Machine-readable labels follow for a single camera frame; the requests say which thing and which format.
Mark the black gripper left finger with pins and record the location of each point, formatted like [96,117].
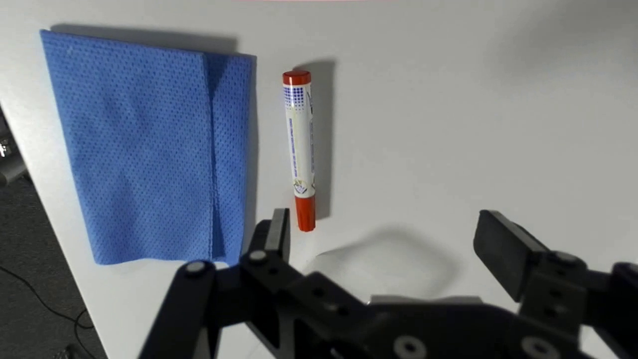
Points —
[279,239]

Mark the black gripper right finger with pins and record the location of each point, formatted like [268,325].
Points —
[511,251]

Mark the white and red marker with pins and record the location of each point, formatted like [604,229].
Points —
[299,145]

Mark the blue folded cloth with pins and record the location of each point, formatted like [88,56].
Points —
[140,145]

